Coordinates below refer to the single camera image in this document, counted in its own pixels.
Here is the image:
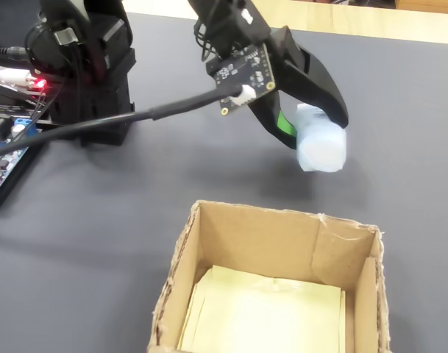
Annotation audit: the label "thick black camera cable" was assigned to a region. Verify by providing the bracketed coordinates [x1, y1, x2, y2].
[0, 85, 243, 163]

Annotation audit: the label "driver board with red LED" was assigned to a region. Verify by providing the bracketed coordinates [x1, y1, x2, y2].
[24, 75, 49, 93]

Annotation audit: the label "white block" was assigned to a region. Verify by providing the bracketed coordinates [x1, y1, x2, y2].
[295, 103, 348, 174]

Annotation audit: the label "black electronics base tray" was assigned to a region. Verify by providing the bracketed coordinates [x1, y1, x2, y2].
[0, 123, 51, 211]

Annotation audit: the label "open cardboard box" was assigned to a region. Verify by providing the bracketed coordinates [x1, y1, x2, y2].
[146, 199, 392, 353]

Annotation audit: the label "black power plug cable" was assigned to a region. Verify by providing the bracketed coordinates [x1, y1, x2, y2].
[0, 46, 34, 63]

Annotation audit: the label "brown wooden furniture edge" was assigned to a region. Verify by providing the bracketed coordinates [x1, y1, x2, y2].
[394, 0, 448, 10]

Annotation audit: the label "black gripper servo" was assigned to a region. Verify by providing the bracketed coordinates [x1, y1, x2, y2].
[208, 0, 349, 150]

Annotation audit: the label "blue controller circuit board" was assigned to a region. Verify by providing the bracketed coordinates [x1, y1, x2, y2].
[0, 116, 38, 195]

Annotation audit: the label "black camera circuit board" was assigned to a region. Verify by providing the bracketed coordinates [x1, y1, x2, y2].
[205, 42, 277, 117]

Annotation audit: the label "thin black wire bundle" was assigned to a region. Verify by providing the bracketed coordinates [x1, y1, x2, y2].
[2, 86, 63, 148]

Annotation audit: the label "pale yellow paper sheets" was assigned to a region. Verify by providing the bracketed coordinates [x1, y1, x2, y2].
[177, 264, 346, 353]

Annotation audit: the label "white USB plug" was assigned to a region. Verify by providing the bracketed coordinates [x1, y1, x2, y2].
[0, 68, 32, 89]

